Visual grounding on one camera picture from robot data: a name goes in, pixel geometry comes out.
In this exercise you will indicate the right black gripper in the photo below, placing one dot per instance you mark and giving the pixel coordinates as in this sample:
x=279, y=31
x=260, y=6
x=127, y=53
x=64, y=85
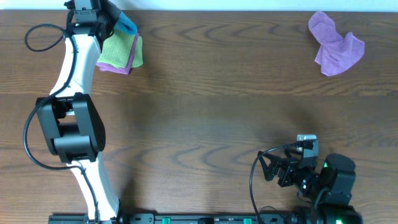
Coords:
x=289, y=166

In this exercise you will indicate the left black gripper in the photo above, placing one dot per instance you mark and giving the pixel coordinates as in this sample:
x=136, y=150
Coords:
x=106, y=15

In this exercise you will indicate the blue microfiber cloth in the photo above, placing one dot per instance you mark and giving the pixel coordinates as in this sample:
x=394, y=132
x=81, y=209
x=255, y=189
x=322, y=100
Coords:
x=126, y=25

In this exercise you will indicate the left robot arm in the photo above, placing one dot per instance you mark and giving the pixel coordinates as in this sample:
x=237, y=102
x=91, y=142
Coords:
x=72, y=127

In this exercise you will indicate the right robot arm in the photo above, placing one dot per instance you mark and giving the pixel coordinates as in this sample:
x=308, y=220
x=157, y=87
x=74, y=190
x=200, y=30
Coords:
x=327, y=192

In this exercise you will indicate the folded green cloth top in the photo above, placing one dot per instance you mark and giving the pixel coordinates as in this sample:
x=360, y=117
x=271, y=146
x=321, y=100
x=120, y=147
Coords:
x=117, y=49

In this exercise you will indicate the folded green cloth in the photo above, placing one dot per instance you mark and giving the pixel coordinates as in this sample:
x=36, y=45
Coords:
x=117, y=49
x=138, y=53

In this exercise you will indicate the folded pink cloth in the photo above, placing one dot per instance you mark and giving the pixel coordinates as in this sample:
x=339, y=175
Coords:
x=124, y=70

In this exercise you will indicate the folded green cloth bottom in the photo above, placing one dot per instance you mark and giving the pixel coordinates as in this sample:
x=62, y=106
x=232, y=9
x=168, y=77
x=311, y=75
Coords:
x=138, y=53

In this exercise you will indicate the crumpled purple cloth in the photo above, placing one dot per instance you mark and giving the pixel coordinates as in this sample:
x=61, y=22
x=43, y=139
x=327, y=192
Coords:
x=336, y=53

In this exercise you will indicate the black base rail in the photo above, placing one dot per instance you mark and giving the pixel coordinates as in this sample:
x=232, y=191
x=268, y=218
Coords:
x=150, y=218

